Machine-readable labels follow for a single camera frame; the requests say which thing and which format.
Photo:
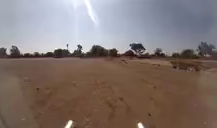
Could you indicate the row of trees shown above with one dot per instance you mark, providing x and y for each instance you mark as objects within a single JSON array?
[{"x": 96, "y": 51}]

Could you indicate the brown bare dirt ground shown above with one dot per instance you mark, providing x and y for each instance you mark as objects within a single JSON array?
[{"x": 106, "y": 90}]

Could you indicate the robot's own part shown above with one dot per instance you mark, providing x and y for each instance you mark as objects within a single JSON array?
[
  {"x": 68, "y": 124},
  {"x": 140, "y": 125}
]

